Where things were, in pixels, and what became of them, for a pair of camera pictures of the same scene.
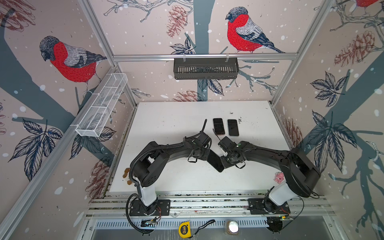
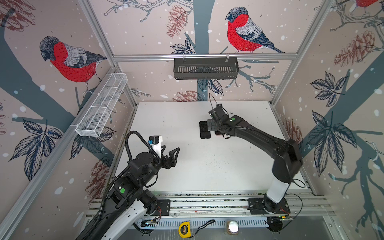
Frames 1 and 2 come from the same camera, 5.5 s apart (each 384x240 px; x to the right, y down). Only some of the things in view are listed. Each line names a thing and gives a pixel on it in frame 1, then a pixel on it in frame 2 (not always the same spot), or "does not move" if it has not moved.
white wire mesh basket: x=97 y=113 does not move
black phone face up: x=215 y=161 -> x=203 y=128
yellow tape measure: x=184 y=229 does not move
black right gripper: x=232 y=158 -> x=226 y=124
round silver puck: x=232 y=227 does not move
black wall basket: x=206 y=68 does not move
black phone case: x=214 y=160 -> x=203 y=128
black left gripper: x=206 y=156 -> x=172 y=161
